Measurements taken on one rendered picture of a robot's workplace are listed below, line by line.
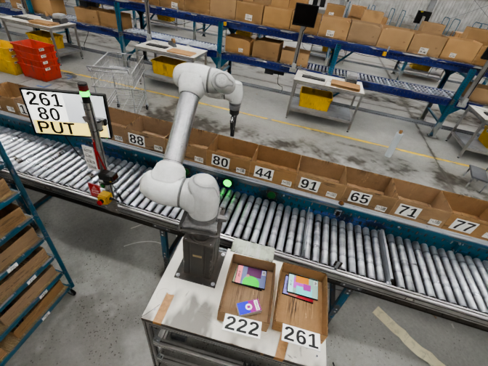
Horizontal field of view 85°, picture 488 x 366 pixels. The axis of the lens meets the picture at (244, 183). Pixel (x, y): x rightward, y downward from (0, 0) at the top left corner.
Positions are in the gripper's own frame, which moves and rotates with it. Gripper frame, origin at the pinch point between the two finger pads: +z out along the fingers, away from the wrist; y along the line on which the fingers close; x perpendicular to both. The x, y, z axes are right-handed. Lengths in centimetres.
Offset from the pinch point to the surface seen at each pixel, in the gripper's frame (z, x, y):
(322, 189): 26, -82, -10
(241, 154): 32.2, -5.6, 19.0
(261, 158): 31.4, -25.3, 18.9
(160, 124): 22, 77, 20
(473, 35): -6, -474, 832
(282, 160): 28, -44, 19
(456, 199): 24, -191, 18
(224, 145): 27.5, 12.2, 19.3
